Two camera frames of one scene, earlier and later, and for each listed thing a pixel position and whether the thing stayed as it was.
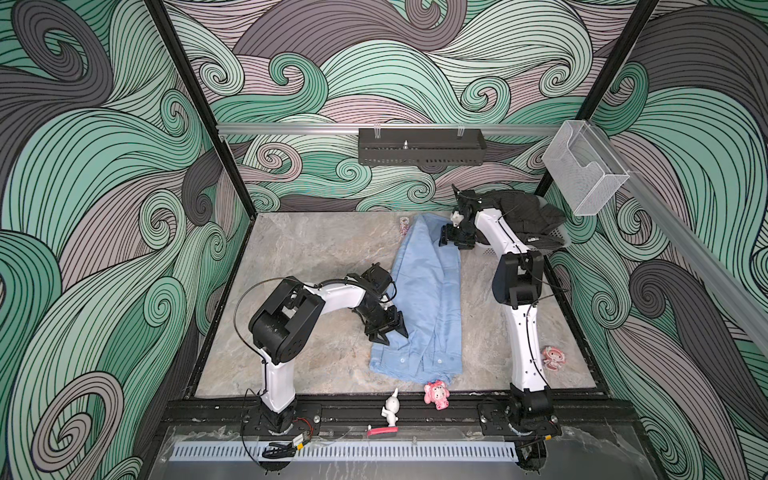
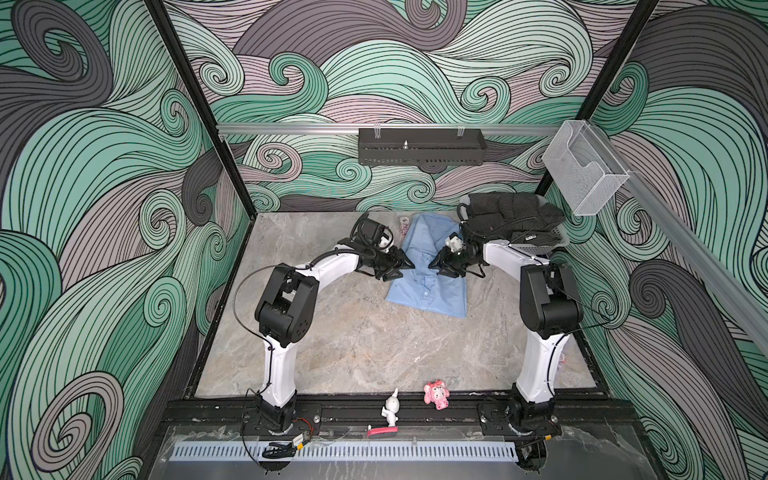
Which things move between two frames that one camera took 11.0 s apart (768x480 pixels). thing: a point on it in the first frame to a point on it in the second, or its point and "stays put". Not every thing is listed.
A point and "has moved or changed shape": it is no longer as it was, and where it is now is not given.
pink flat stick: (381, 430) stays put
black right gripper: (447, 234) to (444, 263)
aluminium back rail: (425, 127) stays put
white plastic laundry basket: (562, 230) stays put
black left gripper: (394, 321) to (396, 265)
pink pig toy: (437, 392) stays put
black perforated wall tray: (421, 147) stays put
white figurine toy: (392, 406) stays put
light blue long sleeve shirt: (427, 293) has moved or changed shape
